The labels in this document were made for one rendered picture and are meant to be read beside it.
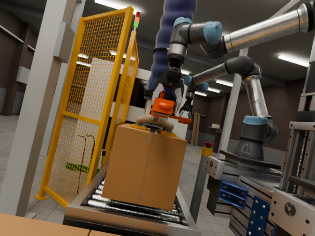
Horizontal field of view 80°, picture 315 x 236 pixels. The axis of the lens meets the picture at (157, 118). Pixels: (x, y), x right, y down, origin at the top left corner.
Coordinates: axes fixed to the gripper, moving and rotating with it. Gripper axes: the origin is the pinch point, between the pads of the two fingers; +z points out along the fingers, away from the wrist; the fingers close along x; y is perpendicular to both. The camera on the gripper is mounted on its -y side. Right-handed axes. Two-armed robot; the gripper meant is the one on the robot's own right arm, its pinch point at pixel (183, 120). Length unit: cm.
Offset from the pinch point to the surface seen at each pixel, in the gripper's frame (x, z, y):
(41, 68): -127, -17, -1
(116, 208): -38, 64, 44
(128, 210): -31, 64, 44
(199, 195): 24, 57, 9
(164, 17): -35, -63, 37
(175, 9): -29, -69, 41
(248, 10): 135, -279, -240
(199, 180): 21, 45, 9
